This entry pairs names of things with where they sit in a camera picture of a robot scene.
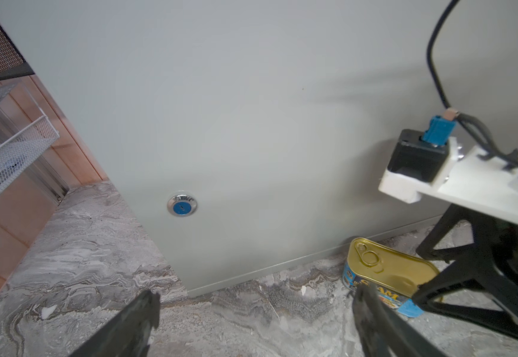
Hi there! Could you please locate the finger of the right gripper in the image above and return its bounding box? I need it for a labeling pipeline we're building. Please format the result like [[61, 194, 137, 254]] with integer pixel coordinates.
[[415, 204, 509, 263], [412, 247, 518, 340]]

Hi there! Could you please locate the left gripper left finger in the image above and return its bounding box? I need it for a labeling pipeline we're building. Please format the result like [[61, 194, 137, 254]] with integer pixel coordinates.
[[71, 290, 160, 356]]

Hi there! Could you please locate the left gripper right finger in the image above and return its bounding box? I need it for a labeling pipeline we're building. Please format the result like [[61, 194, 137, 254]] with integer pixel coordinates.
[[351, 285, 444, 357]]

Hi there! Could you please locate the gold rectangular sardine tin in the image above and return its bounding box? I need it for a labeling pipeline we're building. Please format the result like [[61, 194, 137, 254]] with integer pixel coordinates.
[[342, 237, 439, 318]]

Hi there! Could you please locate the grey metal cabinet box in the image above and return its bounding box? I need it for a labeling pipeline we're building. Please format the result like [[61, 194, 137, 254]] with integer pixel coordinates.
[[0, 0, 518, 299]]

